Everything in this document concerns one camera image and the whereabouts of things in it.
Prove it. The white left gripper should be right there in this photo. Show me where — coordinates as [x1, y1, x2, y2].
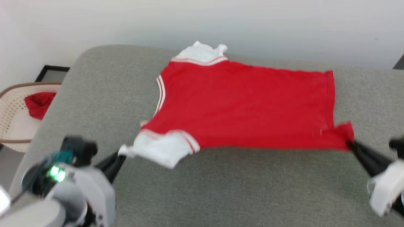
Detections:
[55, 151, 127, 227]

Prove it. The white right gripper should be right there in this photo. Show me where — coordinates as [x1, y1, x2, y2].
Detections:
[347, 140, 404, 218]

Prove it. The red and white shirt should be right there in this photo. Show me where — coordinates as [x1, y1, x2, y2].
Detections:
[118, 41, 355, 170]

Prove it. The red cloth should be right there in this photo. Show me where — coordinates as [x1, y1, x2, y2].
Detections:
[24, 92, 57, 120]

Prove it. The beige woven laundry basket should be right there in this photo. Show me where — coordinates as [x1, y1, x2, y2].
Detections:
[0, 82, 62, 154]

